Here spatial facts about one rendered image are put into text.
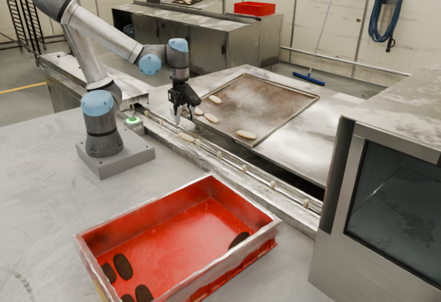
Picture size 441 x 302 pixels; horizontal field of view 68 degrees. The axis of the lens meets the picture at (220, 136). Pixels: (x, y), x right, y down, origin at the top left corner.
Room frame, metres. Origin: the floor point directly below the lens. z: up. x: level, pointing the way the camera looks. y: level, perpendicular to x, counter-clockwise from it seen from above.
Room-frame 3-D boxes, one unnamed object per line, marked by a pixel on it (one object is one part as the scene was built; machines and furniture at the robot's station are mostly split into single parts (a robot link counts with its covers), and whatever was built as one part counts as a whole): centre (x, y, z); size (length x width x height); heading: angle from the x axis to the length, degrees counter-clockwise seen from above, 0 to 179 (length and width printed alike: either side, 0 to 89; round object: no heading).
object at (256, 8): (5.08, -0.50, 0.93); 0.51 x 0.36 x 0.13; 47
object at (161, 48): (1.30, 0.27, 1.23); 0.11 x 0.11 x 0.08; 5
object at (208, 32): (5.53, 0.48, 0.51); 3.00 x 1.26 x 1.03; 43
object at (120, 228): (0.67, 0.11, 0.87); 0.49 x 0.34 x 0.10; 130
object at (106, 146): (1.16, 0.48, 0.93); 0.15 x 0.15 x 0.10
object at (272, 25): (5.08, -0.50, 0.44); 0.70 x 0.55 x 0.87; 43
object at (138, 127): (1.40, 0.41, 0.84); 0.08 x 0.08 x 0.11; 43
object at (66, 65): (2.10, 0.89, 0.89); 1.25 x 0.18 x 0.09; 43
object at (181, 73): (1.33, 0.17, 1.15); 0.08 x 0.08 x 0.05
